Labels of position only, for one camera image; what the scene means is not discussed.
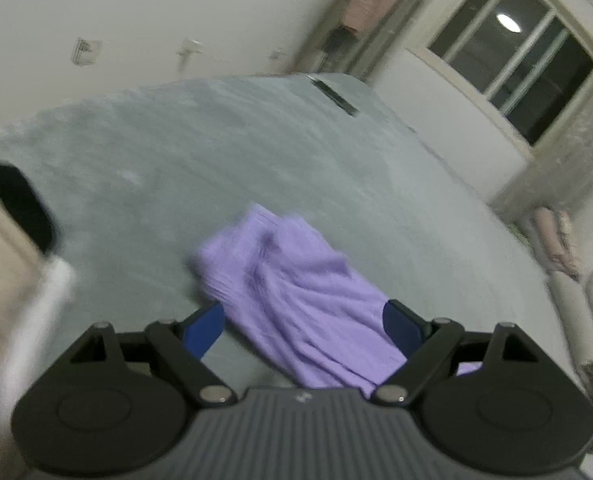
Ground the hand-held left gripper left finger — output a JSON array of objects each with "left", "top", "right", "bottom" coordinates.
[{"left": 69, "top": 302, "right": 238, "bottom": 409}]

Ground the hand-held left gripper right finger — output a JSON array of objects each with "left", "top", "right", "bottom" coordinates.
[{"left": 371, "top": 299, "right": 543, "bottom": 409}]

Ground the purple knit garment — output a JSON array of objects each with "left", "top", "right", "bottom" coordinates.
[{"left": 189, "top": 203, "right": 483, "bottom": 392}]

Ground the green patterned cloth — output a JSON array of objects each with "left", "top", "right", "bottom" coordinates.
[{"left": 507, "top": 222, "right": 533, "bottom": 247}]

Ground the white cloth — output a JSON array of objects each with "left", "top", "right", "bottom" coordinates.
[{"left": 0, "top": 256, "right": 76, "bottom": 413}]

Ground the grey plush bed blanket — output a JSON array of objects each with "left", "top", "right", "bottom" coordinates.
[{"left": 0, "top": 72, "right": 590, "bottom": 480}]

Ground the rolled beige bedding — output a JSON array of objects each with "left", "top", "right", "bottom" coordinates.
[{"left": 547, "top": 270, "right": 593, "bottom": 368}]

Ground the pinkish rolled pillow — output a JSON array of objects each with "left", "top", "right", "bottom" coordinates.
[{"left": 531, "top": 206, "right": 583, "bottom": 282}]

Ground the beige cloth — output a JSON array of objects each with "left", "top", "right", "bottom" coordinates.
[{"left": 0, "top": 194, "right": 46, "bottom": 356}]

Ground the grey patterned curtain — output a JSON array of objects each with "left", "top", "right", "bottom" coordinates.
[
  {"left": 295, "top": 0, "right": 443, "bottom": 87},
  {"left": 491, "top": 66, "right": 593, "bottom": 222}
]

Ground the black smartphone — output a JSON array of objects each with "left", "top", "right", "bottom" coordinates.
[{"left": 307, "top": 73, "right": 360, "bottom": 118}]

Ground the white charger plug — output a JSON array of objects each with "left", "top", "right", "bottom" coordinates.
[{"left": 175, "top": 37, "right": 206, "bottom": 70}]

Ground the dark hanging cloth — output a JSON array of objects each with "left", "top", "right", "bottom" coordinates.
[{"left": 325, "top": 26, "right": 358, "bottom": 55}]

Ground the white wall socket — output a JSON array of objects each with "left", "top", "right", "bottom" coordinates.
[{"left": 71, "top": 37, "right": 103, "bottom": 67}]

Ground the window with white frame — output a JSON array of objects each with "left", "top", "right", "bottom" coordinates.
[{"left": 405, "top": 0, "right": 593, "bottom": 150}]

